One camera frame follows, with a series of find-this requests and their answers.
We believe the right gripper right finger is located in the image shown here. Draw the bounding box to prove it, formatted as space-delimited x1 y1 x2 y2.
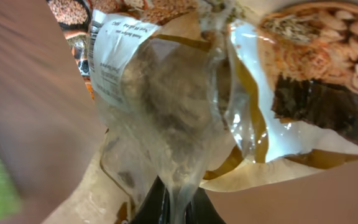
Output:
185 188 226 224

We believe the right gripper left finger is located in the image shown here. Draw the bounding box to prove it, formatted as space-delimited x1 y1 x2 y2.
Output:
129 177 170 224

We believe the beige cookie bag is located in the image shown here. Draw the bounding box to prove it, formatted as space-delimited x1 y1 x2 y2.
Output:
47 0 358 223

